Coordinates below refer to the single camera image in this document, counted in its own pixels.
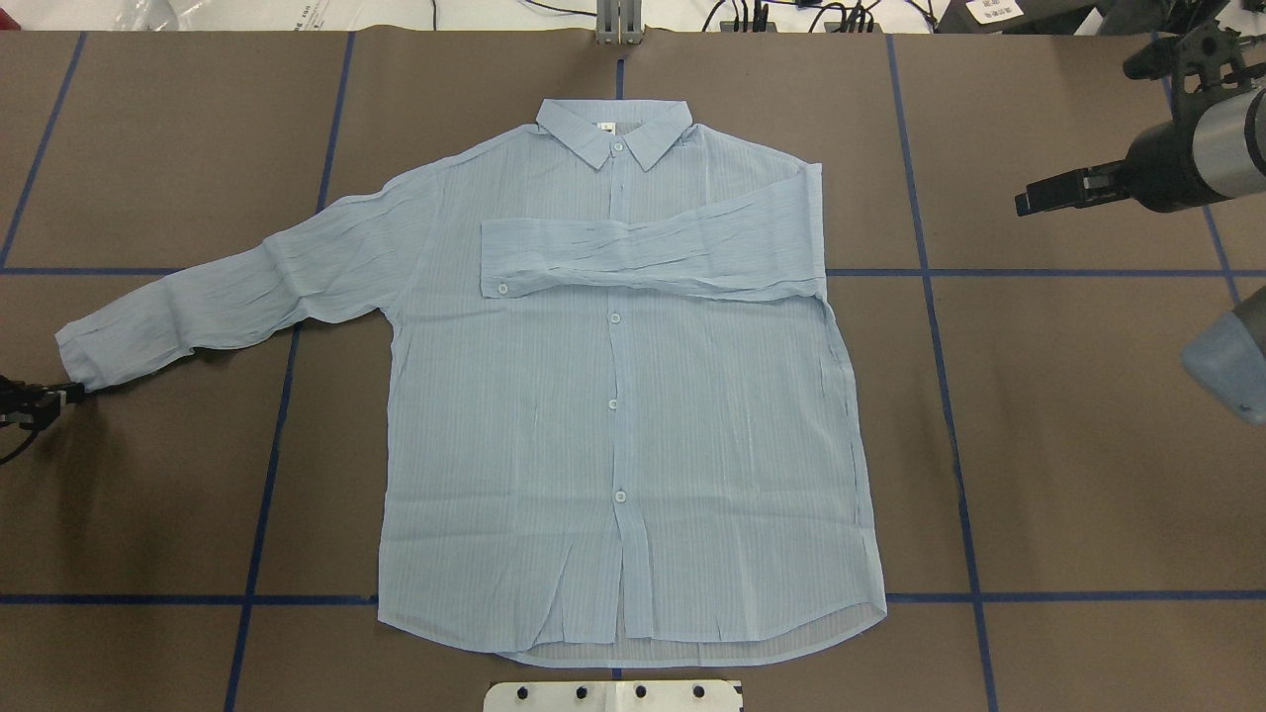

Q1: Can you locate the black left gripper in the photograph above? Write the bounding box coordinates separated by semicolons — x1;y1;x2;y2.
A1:
1;378;86;432

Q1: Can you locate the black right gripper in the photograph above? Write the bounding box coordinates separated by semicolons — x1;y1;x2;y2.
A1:
1017;122;1203;218

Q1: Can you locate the light blue button shirt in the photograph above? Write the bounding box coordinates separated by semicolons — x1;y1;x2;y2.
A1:
54;100;889;668

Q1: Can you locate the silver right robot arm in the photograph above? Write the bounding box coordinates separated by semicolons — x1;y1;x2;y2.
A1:
1014;89;1265;424

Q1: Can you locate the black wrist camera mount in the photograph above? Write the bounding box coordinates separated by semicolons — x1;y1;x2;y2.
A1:
1123;20;1265;103

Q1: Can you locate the white camera pole base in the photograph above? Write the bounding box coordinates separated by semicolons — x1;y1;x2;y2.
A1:
484;679;746;711

